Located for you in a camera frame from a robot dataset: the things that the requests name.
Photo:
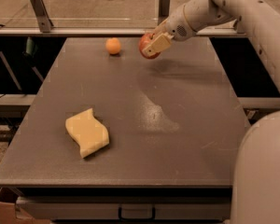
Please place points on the orange fruit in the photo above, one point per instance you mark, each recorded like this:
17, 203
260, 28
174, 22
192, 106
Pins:
113, 46

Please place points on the grey drawer with handle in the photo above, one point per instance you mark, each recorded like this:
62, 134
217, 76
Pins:
78, 208

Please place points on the yellow wavy sponge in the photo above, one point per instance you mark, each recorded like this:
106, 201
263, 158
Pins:
88, 132

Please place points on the red apple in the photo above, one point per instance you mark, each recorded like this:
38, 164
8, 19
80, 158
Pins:
143, 43

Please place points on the left metal bracket post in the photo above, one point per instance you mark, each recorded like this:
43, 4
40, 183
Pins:
42, 17

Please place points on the middle metal bracket post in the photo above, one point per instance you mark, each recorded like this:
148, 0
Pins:
163, 10

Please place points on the cardboard box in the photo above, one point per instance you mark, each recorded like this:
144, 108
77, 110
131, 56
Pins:
10, 213

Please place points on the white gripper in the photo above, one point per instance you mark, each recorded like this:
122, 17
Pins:
176, 27

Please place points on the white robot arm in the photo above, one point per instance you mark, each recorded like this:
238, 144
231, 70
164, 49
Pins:
256, 183

